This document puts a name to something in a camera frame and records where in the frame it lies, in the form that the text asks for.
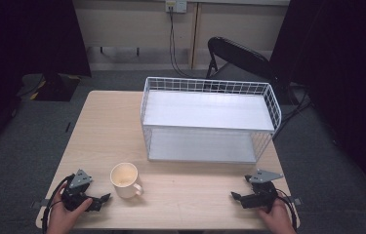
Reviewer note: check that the dark stand base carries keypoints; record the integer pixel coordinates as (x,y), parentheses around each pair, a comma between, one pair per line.
(52,86)

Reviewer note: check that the person's right hand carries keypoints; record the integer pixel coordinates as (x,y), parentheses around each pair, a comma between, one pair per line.
(278,219)

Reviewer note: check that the cream ceramic mug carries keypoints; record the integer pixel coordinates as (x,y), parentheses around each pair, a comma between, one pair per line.
(126,182)

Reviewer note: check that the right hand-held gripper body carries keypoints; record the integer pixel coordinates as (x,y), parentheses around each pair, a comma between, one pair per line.
(262,195)

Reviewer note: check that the dark curtain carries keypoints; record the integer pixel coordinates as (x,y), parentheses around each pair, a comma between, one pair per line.
(343,65)
(24,48)

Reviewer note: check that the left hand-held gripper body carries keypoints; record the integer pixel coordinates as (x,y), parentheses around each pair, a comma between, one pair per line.
(74,194)

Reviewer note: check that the black folding chair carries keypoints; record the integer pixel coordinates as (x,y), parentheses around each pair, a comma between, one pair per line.
(239,53)

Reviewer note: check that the grey table bracket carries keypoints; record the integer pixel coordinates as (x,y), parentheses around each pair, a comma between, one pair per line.
(39,203)
(297,201)

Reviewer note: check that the white wall socket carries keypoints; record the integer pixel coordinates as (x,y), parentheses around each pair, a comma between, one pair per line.
(176,5)

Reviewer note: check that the person's left hand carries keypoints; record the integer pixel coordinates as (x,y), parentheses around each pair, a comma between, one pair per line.
(61,217)

